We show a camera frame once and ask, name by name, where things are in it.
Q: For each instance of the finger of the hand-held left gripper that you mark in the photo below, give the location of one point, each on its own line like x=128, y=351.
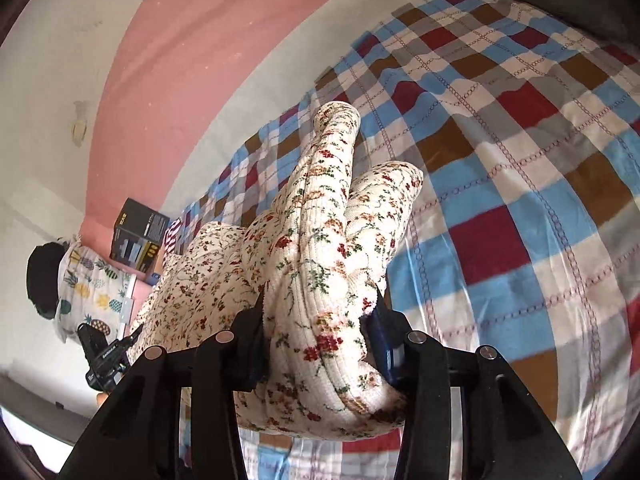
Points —
x=132, y=336

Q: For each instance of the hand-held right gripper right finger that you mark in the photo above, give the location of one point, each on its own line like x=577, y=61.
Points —
x=382, y=355

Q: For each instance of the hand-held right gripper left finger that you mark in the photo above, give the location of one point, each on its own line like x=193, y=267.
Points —
x=250, y=355

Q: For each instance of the floral quilted jacket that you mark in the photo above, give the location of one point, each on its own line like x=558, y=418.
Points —
x=310, y=260

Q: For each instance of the pink storage box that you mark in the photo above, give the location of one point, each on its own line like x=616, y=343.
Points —
x=139, y=299

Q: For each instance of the pineapple print cloth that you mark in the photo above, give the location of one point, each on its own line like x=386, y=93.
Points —
x=90, y=285

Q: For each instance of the brown cardboard box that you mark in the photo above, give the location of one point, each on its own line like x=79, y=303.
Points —
x=152, y=265

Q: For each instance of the black bag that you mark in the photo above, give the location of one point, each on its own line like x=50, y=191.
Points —
x=42, y=280

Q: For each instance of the black cardboard box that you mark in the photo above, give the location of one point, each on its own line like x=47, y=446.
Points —
x=140, y=230

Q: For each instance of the plaid bed sheet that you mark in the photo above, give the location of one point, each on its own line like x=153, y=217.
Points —
x=500, y=185

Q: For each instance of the grey quilted seat cushion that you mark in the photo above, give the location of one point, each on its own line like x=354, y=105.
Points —
x=560, y=0

